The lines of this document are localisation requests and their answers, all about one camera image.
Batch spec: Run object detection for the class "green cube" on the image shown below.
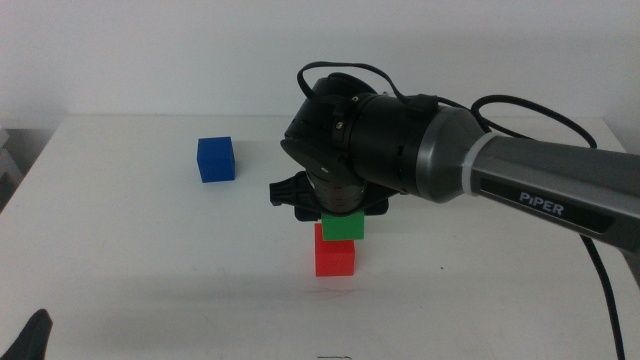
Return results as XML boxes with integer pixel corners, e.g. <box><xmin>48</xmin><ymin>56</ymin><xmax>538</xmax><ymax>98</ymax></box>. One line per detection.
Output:
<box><xmin>320</xmin><ymin>210</ymin><xmax>366</xmax><ymax>243</ymax></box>

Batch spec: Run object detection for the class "blue cube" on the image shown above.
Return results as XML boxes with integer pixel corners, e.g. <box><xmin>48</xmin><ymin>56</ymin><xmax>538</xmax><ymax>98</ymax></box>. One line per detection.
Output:
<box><xmin>196</xmin><ymin>136</ymin><xmax>237</xmax><ymax>184</ymax></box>

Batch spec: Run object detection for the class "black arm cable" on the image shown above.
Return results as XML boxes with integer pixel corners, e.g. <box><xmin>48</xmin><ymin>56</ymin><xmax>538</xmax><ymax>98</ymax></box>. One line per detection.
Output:
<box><xmin>296</xmin><ymin>61</ymin><xmax>627</xmax><ymax>360</ymax></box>

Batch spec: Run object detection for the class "red cube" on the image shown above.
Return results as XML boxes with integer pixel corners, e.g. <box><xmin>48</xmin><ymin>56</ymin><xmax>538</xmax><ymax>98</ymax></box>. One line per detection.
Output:
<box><xmin>313</xmin><ymin>222</ymin><xmax>357</xmax><ymax>278</ymax></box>

